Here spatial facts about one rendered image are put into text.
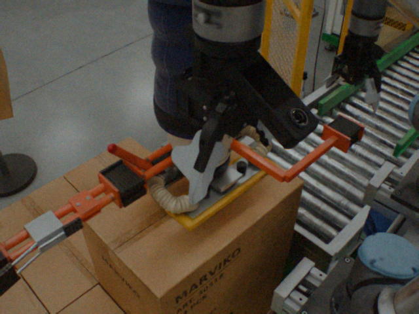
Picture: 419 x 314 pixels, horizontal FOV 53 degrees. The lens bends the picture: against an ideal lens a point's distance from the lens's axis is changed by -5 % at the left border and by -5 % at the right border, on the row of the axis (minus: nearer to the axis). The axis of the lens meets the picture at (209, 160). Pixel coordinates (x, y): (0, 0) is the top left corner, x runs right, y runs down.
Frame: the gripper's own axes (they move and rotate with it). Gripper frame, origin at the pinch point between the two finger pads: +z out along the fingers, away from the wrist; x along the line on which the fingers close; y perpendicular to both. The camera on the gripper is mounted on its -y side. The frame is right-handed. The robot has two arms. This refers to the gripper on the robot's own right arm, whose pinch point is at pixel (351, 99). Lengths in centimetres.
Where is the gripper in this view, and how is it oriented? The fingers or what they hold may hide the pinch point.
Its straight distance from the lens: 117.6
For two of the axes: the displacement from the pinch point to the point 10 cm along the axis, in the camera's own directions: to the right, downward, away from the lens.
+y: -7.3, 4.7, -5.1
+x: 6.9, 4.9, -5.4
